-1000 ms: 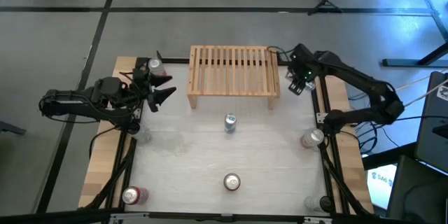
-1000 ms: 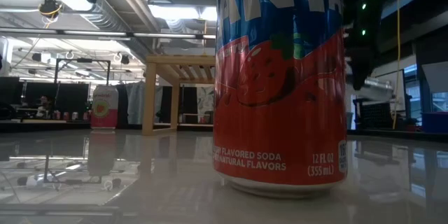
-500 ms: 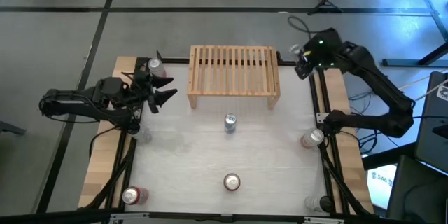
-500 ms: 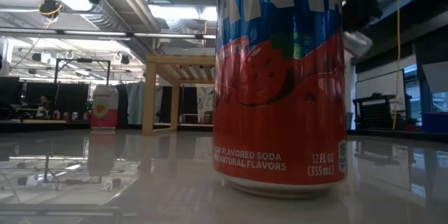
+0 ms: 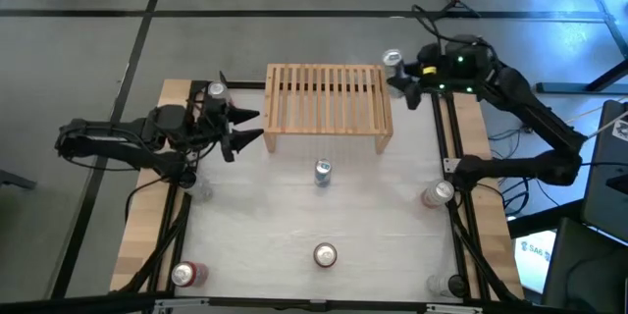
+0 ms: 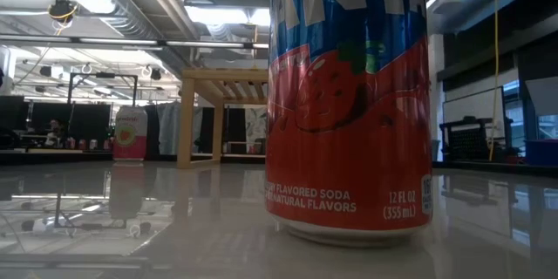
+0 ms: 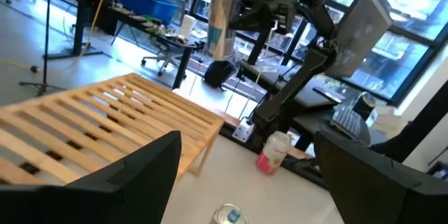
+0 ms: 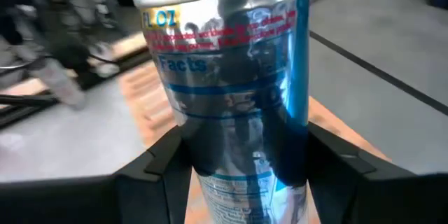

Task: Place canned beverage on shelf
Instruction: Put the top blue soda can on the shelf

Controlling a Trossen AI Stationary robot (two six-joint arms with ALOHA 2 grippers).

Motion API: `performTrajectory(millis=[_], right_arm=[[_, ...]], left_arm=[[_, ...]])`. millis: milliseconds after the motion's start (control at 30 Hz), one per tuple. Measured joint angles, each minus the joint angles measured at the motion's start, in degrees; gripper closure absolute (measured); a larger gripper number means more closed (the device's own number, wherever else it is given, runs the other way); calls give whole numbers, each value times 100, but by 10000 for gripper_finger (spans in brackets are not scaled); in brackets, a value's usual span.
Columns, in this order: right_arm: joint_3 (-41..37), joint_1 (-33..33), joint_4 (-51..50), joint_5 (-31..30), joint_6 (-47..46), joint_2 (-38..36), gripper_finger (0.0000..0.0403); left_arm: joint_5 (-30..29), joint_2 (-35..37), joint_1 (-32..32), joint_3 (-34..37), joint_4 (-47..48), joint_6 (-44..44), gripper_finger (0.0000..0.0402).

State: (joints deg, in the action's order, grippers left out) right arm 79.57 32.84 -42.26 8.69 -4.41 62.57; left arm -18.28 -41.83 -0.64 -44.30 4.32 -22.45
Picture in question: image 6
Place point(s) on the person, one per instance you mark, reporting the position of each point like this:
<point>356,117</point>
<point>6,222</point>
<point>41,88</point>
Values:
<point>54,133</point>

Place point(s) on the blue plastic bin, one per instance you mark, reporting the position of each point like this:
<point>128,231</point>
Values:
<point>542,152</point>

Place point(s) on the wooden slatted shelf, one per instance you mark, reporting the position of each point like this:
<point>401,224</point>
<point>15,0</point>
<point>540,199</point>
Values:
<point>186,117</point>

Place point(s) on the black rig frame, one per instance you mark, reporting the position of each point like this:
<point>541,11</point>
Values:
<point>70,91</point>

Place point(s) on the grey curtain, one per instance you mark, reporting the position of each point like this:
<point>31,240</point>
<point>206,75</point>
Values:
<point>168,128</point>

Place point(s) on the pink white beverage can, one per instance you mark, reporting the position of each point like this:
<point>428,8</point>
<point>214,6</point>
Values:
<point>130,135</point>

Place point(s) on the small distant can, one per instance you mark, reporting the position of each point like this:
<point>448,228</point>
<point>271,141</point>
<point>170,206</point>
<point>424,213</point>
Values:
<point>70,144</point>
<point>82,144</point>
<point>93,144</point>
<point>106,144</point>

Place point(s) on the whiteboard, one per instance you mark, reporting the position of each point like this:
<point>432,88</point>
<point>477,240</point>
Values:
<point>473,104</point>

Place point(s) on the large silver spiral duct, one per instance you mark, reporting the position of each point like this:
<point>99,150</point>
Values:
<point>122,17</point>

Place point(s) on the long ceiling light bar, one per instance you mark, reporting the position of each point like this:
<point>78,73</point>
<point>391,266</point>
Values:
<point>117,41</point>

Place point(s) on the red blue Fanta can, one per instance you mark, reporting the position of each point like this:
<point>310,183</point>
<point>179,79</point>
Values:
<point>349,139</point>

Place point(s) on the black partition panel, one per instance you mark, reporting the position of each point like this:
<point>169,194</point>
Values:
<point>206,131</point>

